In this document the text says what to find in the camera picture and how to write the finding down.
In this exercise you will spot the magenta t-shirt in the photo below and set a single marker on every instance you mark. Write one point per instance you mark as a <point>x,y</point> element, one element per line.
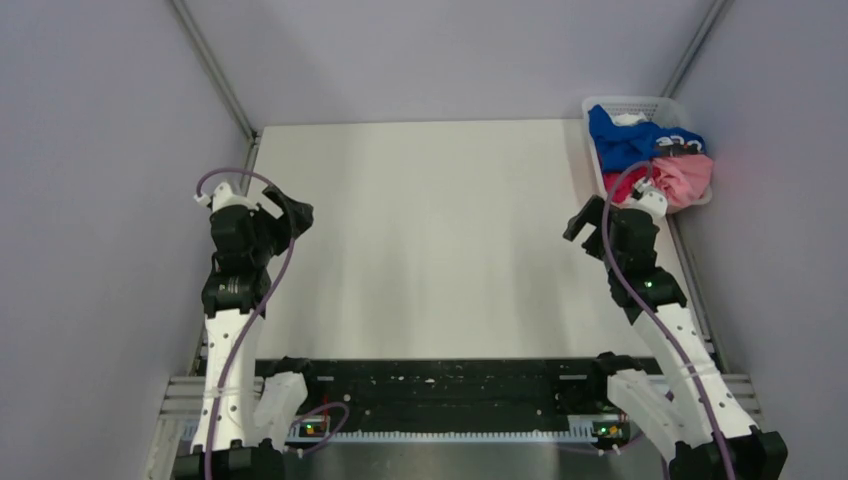
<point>620,186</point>

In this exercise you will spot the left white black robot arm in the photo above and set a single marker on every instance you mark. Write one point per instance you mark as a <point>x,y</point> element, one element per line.
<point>234,298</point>

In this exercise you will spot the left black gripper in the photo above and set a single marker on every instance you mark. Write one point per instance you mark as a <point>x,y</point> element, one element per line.
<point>302,217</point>

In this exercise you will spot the aluminium frame rail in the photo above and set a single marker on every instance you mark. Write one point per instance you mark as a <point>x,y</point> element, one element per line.
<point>515,409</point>

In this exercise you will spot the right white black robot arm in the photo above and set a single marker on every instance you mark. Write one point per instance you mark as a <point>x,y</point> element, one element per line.
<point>697,423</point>

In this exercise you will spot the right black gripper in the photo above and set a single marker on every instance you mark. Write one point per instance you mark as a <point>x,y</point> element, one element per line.
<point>589,214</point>

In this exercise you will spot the blue panda print t-shirt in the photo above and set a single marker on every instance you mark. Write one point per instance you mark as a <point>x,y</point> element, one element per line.
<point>619,147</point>

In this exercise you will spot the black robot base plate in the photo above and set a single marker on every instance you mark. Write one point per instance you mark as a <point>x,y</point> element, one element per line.
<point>362,370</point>

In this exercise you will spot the white plastic laundry basket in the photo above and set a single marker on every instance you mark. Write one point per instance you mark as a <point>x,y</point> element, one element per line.
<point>660,110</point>

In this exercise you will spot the light pink t-shirt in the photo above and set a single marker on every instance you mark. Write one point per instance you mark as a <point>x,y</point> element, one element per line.
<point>683,180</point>

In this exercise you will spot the white t-shirt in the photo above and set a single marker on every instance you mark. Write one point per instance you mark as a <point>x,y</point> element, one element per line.
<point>629,119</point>

